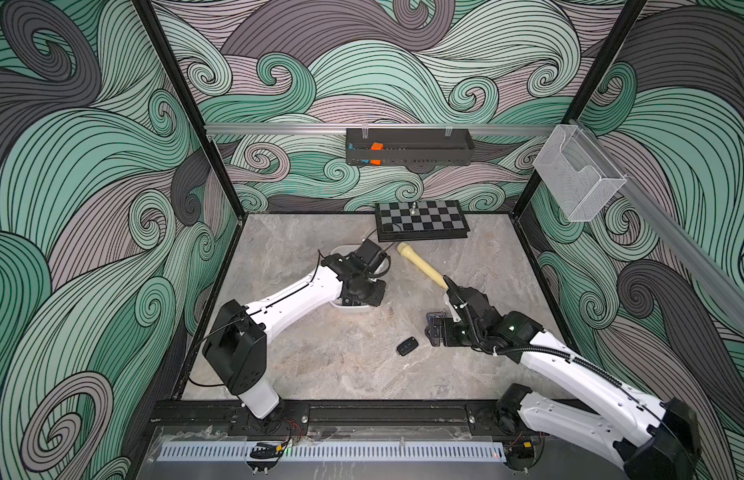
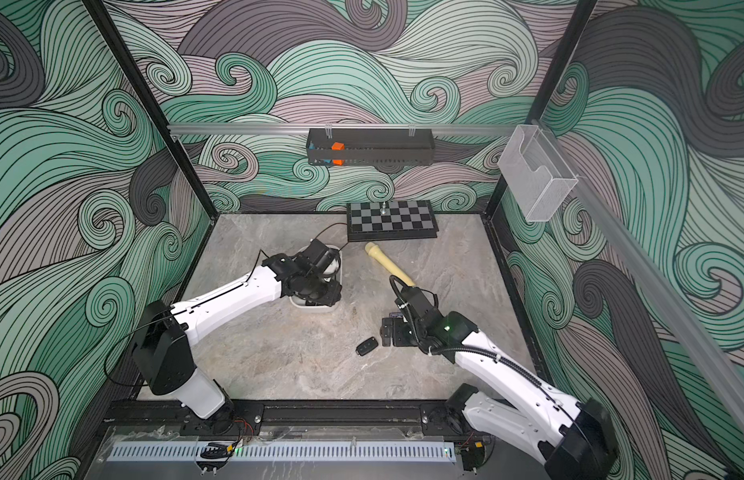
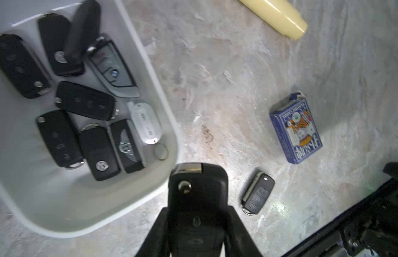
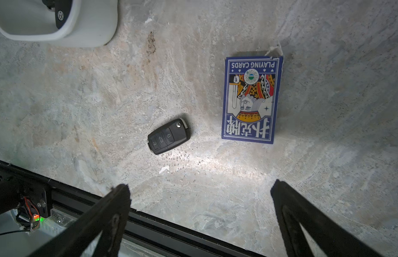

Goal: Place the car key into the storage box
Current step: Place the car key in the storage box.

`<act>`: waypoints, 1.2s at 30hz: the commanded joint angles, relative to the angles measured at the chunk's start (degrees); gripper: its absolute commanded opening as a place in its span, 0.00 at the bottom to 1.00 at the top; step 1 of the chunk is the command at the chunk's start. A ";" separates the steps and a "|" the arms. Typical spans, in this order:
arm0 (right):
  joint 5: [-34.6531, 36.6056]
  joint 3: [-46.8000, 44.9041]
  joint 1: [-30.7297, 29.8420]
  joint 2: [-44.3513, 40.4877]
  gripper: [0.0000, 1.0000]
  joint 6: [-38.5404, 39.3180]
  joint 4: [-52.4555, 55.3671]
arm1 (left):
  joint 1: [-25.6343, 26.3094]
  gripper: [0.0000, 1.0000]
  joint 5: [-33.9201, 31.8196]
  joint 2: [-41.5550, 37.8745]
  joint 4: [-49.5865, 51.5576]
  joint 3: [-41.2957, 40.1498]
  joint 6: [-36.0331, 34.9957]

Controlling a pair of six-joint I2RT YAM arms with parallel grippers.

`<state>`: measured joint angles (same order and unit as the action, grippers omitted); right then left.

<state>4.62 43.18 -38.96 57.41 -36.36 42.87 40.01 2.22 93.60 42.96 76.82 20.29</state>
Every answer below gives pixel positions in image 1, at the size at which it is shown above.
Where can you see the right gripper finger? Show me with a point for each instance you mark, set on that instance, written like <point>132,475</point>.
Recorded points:
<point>434,323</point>
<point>436,340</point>

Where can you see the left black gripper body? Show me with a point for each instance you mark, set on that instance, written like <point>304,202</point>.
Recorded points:
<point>369,293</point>

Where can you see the black three-button key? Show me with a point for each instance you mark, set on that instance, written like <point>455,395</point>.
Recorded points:
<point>407,346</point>

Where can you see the white plastic storage box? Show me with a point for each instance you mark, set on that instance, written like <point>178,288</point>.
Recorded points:
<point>342,304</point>

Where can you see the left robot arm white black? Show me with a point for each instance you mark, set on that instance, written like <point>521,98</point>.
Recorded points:
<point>237,347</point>

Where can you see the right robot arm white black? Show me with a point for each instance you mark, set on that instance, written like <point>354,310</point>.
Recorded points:
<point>646,437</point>

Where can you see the blue playing cards box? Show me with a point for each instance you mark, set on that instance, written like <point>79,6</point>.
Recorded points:
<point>440,315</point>

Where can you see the cream yellow flashlight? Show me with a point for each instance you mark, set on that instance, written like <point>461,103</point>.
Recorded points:
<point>407,252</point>

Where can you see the black silver chessboard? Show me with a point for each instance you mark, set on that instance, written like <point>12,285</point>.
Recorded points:
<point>435,220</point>

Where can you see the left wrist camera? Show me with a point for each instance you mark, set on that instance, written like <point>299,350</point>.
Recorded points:
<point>374,260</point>

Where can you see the black wall tray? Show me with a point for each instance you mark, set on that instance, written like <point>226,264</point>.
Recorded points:
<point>409,147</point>

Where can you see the white perforated cable duct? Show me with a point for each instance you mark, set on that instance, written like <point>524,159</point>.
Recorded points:
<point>340,451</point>

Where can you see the clear acrylic wall holder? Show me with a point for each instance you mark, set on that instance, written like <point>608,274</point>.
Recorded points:
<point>578,171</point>

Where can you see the right side aluminium rail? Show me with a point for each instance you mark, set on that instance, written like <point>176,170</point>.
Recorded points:
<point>648,187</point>

